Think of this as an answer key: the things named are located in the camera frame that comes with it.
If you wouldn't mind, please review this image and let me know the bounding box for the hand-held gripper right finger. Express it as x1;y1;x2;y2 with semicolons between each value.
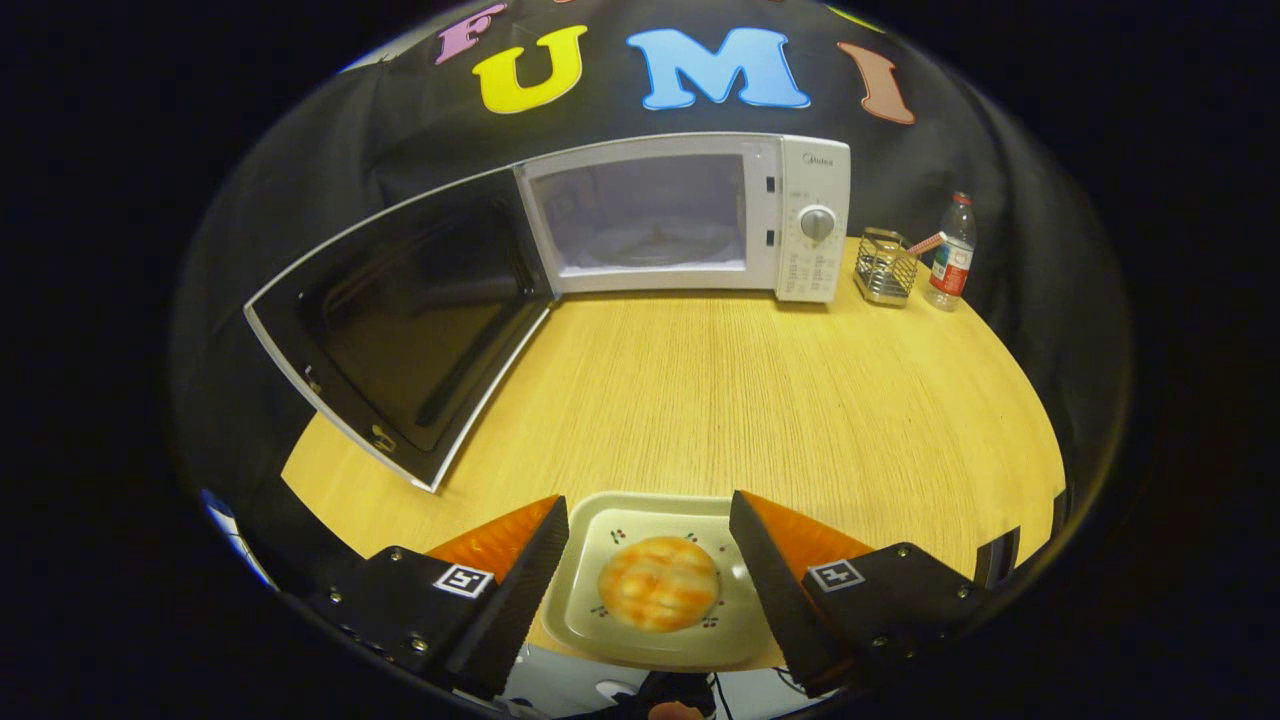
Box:
728;490;991;699

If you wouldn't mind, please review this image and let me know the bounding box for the metal mesh basket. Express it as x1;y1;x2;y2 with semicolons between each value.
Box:
853;227;919;308

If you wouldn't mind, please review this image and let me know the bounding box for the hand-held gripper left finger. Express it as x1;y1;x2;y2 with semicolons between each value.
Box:
285;495;571;701

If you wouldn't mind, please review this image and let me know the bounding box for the clear plastic bottle red label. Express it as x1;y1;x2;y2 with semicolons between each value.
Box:
923;192;977;313

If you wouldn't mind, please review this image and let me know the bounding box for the white microwave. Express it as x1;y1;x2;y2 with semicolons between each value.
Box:
244;133;852;493

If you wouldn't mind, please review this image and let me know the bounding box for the round golden bread bun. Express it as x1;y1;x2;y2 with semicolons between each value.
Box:
598;536;721;633

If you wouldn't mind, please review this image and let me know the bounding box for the square patterned white plate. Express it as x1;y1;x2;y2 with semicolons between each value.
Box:
540;492;791;671

